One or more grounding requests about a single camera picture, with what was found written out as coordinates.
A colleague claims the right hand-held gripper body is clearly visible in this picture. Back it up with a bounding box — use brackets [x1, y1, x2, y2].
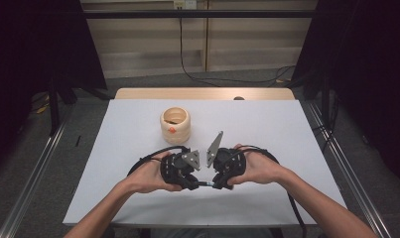
[205, 130, 248, 181]

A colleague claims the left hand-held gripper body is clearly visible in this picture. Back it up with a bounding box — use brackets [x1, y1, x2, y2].
[160, 149, 201, 190]

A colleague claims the beige ribbed cup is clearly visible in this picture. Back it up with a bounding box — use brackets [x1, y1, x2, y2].
[160, 106, 192, 146]

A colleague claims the person's right hand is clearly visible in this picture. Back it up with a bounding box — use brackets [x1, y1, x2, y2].
[226, 143, 288, 186]

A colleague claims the person's left hand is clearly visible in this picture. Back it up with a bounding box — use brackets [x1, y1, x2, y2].
[126, 151, 184, 195]

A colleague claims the white table cover sheet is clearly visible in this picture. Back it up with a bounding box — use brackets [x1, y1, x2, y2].
[62, 98, 347, 228]

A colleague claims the black metal stand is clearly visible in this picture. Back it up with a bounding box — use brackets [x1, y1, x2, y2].
[48, 73, 62, 137]
[321, 70, 332, 126]

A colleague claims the black horizontal bar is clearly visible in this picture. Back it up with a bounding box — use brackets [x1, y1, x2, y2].
[82, 9, 317, 20]

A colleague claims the black curtain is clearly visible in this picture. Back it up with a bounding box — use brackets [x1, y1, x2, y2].
[291, 0, 400, 190]
[0, 0, 108, 175]

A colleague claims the left hand-held gripper cable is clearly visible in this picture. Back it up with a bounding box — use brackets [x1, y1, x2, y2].
[127, 145, 191, 177]

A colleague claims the hand-held gripper cable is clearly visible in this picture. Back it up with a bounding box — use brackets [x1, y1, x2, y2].
[233, 144, 309, 238]
[127, 145, 191, 177]

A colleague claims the right hand-held gripper cable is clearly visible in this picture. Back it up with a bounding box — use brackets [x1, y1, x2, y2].
[233, 144, 309, 238]

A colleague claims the black wall cable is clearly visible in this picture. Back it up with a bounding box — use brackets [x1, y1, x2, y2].
[179, 8, 297, 88]

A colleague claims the aluminium floor rail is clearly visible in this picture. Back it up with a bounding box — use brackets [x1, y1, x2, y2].
[303, 100, 392, 238]
[0, 108, 73, 238]

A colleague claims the white wall socket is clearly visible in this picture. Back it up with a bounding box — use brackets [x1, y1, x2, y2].
[173, 0, 198, 10]

